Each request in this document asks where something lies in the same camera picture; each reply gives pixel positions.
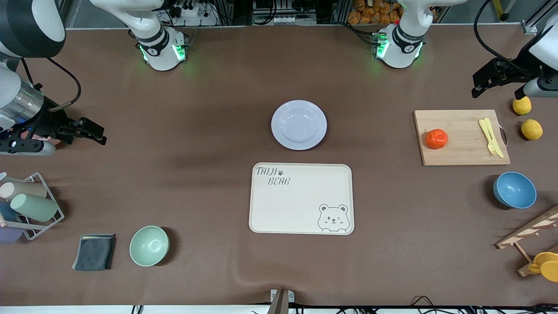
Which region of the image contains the dark grey folded cloth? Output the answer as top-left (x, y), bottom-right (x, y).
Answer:
top-left (72, 234), bottom-right (116, 272)

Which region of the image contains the purple cup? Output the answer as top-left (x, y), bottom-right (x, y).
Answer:
top-left (0, 226), bottom-right (23, 244)

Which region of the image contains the pale lilac round plate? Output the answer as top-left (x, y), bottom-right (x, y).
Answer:
top-left (271, 100), bottom-right (327, 151)

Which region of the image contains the grey wire cup rack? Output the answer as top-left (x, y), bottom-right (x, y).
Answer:
top-left (0, 172), bottom-right (65, 241)

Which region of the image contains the bamboo cutting board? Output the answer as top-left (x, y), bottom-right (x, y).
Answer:
top-left (413, 109), bottom-right (511, 167)

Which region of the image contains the beige cup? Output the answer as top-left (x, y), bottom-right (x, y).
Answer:
top-left (0, 181), bottom-right (48, 201)

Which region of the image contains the yellow lemon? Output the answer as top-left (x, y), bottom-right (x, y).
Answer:
top-left (513, 96), bottom-right (532, 116)
top-left (521, 119), bottom-right (543, 140)

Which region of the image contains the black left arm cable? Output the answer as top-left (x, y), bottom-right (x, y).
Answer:
top-left (474, 0), bottom-right (530, 75)

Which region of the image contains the mint green cup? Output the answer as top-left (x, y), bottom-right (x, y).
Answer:
top-left (10, 194), bottom-right (58, 222)

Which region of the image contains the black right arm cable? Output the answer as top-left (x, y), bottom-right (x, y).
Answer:
top-left (20, 57), bottom-right (82, 113)

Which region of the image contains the wooden peg rack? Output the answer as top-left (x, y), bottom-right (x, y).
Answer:
top-left (496, 205), bottom-right (558, 277)

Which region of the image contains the yellow plastic fork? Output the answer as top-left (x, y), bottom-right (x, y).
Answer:
top-left (479, 119), bottom-right (499, 156)

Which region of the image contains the blue cup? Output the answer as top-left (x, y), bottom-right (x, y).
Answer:
top-left (0, 201), bottom-right (18, 222)

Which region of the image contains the white socket bar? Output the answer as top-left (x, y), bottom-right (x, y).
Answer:
top-left (274, 15), bottom-right (316, 25)

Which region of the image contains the blue bowl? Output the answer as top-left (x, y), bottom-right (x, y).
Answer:
top-left (493, 172), bottom-right (537, 209)

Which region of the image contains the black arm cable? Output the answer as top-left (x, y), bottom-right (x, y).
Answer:
top-left (20, 57), bottom-right (82, 113)
top-left (474, 0), bottom-right (530, 75)

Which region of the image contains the mint green bowl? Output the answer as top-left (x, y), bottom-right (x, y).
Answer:
top-left (129, 225), bottom-right (170, 267)

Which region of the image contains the metal table edge bracket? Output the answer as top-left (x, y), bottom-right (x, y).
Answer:
top-left (267, 289), bottom-right (295, 314)

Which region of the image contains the orange mandarin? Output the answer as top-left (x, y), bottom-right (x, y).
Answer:
top-left (426, 129), bottom-right (449, 150)

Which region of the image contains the white power strip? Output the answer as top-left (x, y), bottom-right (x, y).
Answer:
top-left (172, 2), bottom-right (218, 27)

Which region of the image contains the cream bear print tray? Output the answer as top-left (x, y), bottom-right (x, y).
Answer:
top-left (249, 163), bottom-right (354, 236)

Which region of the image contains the pile of orange round items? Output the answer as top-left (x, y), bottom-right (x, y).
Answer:
top-left (347, 0), bottom-right (404, 25)

